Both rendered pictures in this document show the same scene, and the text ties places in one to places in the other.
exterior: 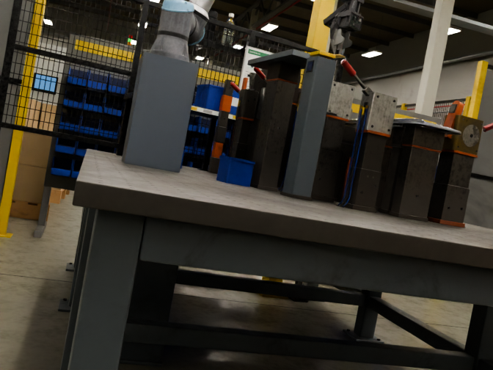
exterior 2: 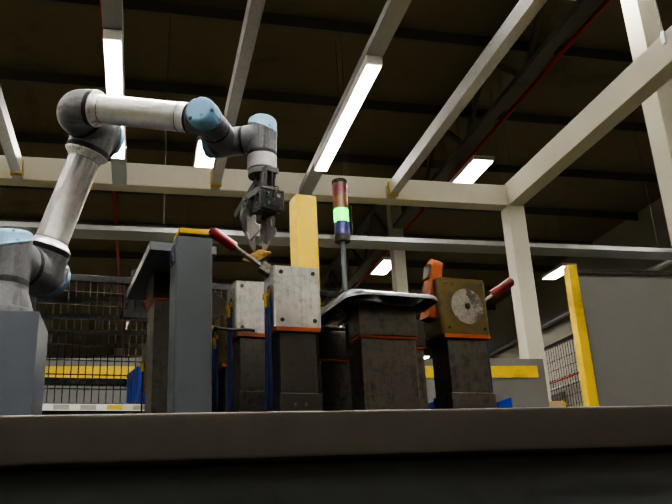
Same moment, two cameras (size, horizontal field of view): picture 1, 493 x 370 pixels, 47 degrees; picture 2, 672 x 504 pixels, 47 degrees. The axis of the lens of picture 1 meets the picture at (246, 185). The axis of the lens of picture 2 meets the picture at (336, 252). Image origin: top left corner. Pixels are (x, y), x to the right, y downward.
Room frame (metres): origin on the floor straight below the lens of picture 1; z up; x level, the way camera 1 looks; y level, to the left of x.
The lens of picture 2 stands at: (0.38, -0.47, 0.60)
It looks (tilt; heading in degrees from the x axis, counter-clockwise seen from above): 20 degrees up; 1
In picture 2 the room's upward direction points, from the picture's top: 3 degrees counter-clockwise
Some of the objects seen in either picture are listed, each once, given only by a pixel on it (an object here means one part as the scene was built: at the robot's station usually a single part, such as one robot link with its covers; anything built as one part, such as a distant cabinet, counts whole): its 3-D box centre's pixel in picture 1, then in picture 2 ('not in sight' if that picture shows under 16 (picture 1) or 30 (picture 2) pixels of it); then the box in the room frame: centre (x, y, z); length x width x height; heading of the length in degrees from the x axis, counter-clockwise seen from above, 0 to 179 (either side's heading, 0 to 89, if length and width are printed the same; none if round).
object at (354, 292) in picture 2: (327, 125); (285, 367); (2.35, -0.28, 1.00); 1.38 x 0.22 x 0.02; 24
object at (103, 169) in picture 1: (285, 195); (237, 497); (2.32, -0.16, 0.68); 2.56 x 1.61 x 0.04; 16
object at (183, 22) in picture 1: (177, 17); (7, 256); (2.13, 0.37, 1.27); 0.13 x 0.12 x 0.14; 170
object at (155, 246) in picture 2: (285, 62); (168, 275); (2.02, -0.06, 1.16); 0.37 x 0.14 x 0.02; 24
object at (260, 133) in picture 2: not in sight; (261, 137); (2.15, -0.26, 1.56); 0.09 x 0.08 x 0.11; 80
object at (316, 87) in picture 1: (308, 128); (189, 353); (1.79, -0.16, 0.92); 0.08 x 0.08 x 0.44; 24
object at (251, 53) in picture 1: (258, 76); not in sight; (3.34, 0.05, 1.30); 0.23 x 0.02 x 0.31; 114
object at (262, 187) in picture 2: (348, 14); (263, 193); (2.14, -0.26, 1.40); 0.09 x 0.08 x 0.12; 38
